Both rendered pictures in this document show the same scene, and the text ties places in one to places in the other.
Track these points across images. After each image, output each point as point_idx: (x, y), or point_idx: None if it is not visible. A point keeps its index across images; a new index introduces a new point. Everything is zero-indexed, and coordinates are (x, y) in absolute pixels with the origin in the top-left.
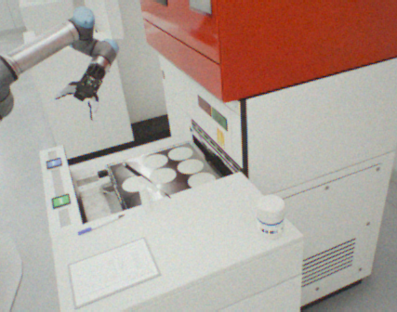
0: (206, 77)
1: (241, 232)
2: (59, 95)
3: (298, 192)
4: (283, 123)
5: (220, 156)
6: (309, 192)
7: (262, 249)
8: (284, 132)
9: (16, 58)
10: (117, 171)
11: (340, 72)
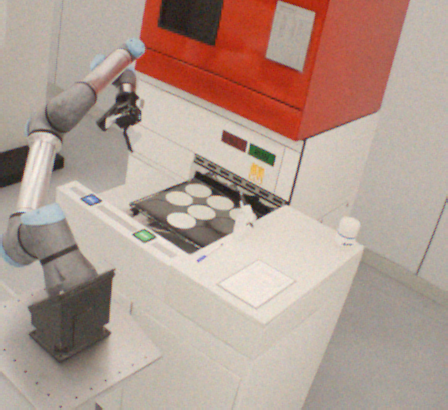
0: (272, 117)
1: (325, 249)
2: (108, 124)
3: None
4: (317, 161)
5: (251, 192)
6: None
7: (347, 257)
8: (316, 169)
9: (97, 86)
10: (149, 209)
11: (348, 122)
